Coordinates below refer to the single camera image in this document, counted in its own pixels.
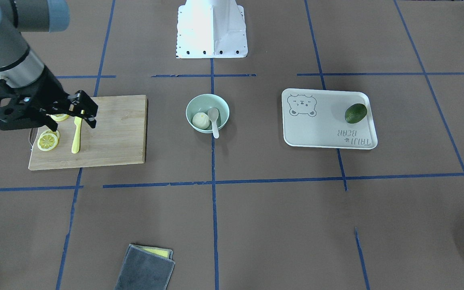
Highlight yellow sponge cloth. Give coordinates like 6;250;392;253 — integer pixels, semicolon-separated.
144;246;173;259

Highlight bamboo cutting board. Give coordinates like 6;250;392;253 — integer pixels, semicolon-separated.
28;94;147;171

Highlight grey folded cloth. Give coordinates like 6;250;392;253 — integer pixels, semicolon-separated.
114;244;175;290

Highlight lemon slice lower back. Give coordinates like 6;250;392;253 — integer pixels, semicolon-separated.
40;130;61;139

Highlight white bear tray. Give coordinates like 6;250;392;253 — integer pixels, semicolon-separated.
281;88;379;150

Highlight white steamed bun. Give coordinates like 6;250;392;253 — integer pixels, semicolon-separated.
192;112;211;130

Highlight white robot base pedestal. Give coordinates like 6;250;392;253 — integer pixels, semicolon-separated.
176;0;249;59

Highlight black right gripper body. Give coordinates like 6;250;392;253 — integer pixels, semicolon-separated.
0;67;98;131

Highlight lemon slice upper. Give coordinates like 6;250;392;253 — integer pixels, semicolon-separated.
50;114;70;122

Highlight light green bowl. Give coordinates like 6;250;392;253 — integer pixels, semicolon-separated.
185;94;230;134

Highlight green avocado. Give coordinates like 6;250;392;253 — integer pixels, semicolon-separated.
344;103;368;124

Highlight yellow plastic knife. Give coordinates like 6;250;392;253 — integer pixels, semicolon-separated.
70;117;83;154

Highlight white plastic spoon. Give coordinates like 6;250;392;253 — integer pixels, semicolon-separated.
207;107;220;139

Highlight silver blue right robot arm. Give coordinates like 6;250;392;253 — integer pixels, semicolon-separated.
0;0;98;131

